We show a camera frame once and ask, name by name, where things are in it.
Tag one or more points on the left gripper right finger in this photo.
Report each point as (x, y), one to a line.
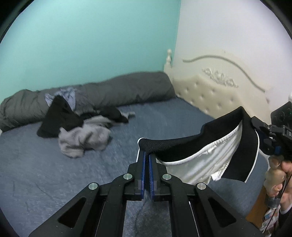
(195, 210)

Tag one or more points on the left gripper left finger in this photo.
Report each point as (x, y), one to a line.
(98, 210)

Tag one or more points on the white polo shirt black trim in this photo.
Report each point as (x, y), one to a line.
(226, 147)

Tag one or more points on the right forearm black sleeve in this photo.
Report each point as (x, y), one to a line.
(284, 228)

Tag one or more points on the person's right hand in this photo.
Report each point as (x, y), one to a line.
(274, 178)

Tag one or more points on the blue patterned bed cover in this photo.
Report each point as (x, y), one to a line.
(37, 179)

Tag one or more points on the cream tufted headboard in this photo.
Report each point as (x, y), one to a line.
(216, 82)

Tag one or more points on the grey knit sweater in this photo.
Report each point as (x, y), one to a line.
(94, 134)

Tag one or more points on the black garment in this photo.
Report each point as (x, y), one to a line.
(60, 115)

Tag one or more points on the light blue striped garment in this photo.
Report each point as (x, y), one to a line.
(66, 93)

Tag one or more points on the dark grey rolled duvet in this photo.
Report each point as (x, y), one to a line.
(27, 106)

